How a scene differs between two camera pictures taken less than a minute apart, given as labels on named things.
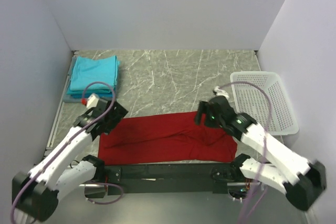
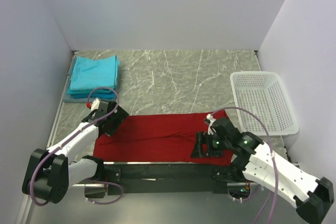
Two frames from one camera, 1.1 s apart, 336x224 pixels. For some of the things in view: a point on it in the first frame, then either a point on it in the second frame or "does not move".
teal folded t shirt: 76,94 does not move
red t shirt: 163,139 does not move
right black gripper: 203,107 -> 201,137
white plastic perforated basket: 252,100 does not move
